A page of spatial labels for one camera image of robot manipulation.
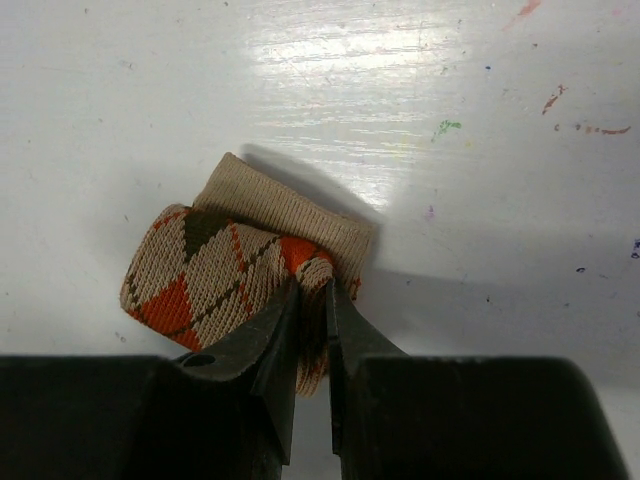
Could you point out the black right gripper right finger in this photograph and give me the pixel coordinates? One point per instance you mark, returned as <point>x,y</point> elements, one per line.
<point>351,338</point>

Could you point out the brown argyle sock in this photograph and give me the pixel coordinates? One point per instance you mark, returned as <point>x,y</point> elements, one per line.
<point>206,268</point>

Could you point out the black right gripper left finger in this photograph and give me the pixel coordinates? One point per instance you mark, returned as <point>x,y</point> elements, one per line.
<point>257,365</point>

